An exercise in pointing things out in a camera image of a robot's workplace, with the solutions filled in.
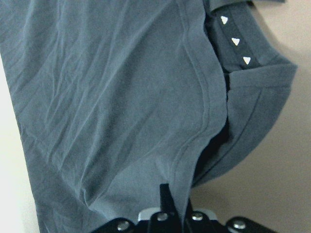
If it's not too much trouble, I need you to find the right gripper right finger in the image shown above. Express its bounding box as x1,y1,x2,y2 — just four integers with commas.
184,193,193,216

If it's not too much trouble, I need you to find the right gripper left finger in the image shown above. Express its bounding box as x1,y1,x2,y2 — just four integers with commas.
159,183,179,218

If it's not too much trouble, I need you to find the black t-shirt with logo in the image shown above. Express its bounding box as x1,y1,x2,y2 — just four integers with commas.
0,0,297,233

